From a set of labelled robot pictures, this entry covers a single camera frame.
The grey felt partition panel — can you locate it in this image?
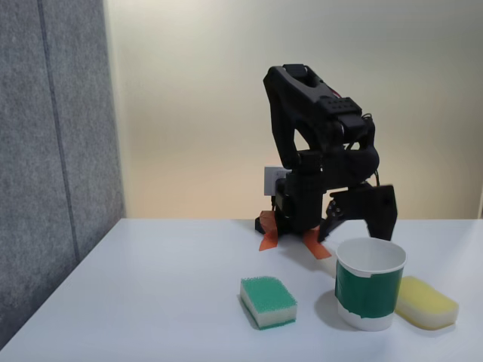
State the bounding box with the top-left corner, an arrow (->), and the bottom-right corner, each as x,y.
0,0 -> 127,343

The black motor cable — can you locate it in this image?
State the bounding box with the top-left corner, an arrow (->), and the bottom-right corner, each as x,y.
361,112 -> 381,188

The yellow sponge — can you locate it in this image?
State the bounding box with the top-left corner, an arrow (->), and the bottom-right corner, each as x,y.
393,275 -> 460,332

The green and white sponge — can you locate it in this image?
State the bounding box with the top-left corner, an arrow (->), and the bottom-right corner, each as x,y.
239,275 -> 298,332

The white controller box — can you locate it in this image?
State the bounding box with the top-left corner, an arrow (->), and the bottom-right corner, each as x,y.
263,165 -> 292,198

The white cup with green tape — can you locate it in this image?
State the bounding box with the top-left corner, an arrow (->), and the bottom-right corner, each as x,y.
334,237 -> 408,333

